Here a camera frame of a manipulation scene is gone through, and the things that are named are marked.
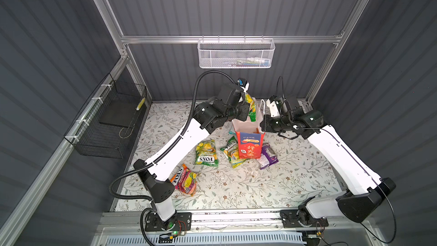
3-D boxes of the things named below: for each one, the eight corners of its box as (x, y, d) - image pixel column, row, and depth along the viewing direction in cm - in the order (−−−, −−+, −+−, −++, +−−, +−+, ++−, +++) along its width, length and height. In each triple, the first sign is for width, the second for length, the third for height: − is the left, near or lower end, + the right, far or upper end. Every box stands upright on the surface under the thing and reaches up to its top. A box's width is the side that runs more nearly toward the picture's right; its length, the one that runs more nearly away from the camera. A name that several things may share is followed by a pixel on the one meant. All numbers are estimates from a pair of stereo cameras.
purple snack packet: (261, 171, 90) (263, 166, 86) (250, 153, 97) (252, 148, 92) (277, 163, 93) (280, 158, 89) (266, 146, 100) (268, 141, 95)
